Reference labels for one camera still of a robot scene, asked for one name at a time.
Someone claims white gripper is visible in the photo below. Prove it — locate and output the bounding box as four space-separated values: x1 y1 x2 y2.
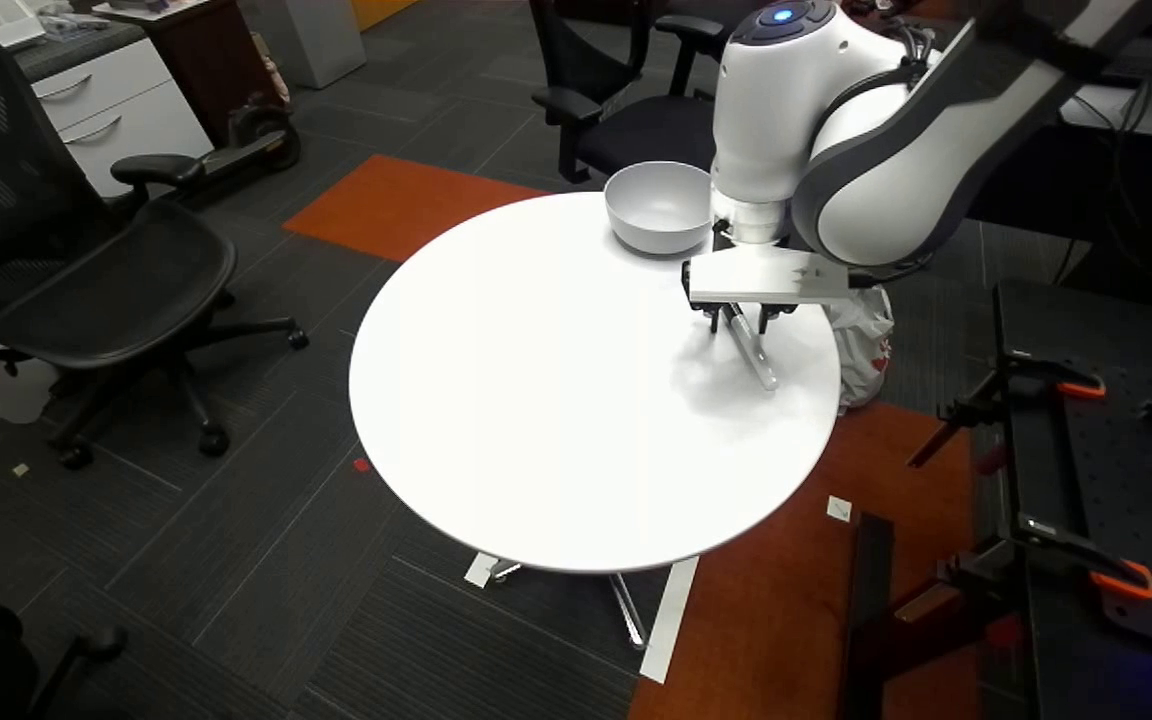
676 246 857 343

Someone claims white plastic bag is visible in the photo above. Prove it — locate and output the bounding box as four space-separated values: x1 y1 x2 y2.
836 275 901 418

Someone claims grey metal bowl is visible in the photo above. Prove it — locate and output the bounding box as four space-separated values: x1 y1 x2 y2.
600 158 718 262

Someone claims black padded office chair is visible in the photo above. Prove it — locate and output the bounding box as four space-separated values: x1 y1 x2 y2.
529 0 729 187

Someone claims black office chair with star base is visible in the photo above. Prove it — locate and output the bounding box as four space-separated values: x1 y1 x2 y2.
653 0 755 106

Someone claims white metal table base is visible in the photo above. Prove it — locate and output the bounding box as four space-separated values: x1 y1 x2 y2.
458 547 703 690

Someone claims black office desk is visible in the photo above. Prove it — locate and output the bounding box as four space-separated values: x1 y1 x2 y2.
805 76 1152 293

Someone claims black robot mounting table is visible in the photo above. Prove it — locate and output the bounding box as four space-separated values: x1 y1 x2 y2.
990 280 1152 720

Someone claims grey filing cabinet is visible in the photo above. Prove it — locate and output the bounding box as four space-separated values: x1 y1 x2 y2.
243 0 372 94

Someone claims black scooter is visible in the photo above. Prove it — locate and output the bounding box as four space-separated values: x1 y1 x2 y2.
183 94 308 198

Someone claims black mesh office chair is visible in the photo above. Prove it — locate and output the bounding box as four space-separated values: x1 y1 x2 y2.
0 15 312 478

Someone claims white drawer cabinet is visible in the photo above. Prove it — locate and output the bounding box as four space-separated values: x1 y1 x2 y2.
10 33 218 203

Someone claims black clamp with orange handle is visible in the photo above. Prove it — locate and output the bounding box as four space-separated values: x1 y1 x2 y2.
943 514 1152 614
907 343 1110 474

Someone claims black upright support post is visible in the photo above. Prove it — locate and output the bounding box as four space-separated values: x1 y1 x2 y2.
836 514 901 720

